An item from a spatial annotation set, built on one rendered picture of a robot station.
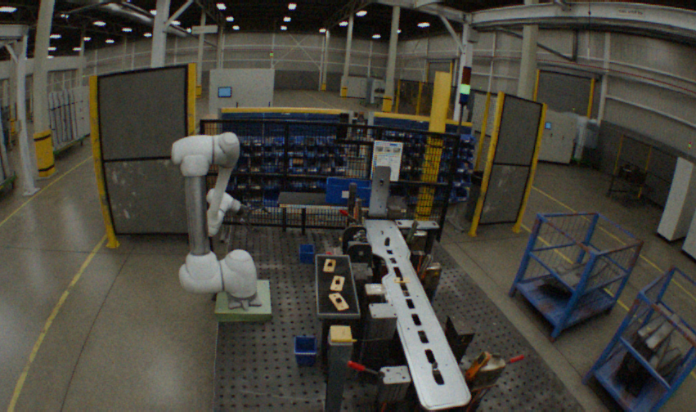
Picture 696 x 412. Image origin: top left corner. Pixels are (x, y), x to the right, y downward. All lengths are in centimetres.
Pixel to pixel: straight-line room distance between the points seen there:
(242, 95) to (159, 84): 486
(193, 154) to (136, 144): 215
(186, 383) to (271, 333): 97
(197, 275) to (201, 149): 58
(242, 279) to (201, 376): 103
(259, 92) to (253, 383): 721
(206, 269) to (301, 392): 70
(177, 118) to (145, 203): 102
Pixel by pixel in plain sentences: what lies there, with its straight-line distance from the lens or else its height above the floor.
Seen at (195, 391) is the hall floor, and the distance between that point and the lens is 231.
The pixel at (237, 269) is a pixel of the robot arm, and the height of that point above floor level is 99.
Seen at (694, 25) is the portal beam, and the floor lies 336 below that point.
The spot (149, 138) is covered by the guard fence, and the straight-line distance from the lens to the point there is 347.
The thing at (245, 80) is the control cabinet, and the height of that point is 170.
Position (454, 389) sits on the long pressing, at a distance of 113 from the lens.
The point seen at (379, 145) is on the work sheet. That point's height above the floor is 141.
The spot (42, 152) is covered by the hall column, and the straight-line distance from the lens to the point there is 836.
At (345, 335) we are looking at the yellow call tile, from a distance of 99.
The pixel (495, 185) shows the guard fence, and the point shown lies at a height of 73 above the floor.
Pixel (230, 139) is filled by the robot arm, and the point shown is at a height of 158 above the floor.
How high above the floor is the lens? 187
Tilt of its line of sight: 23 degrees down
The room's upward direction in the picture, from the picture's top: 5 degrees clockwise
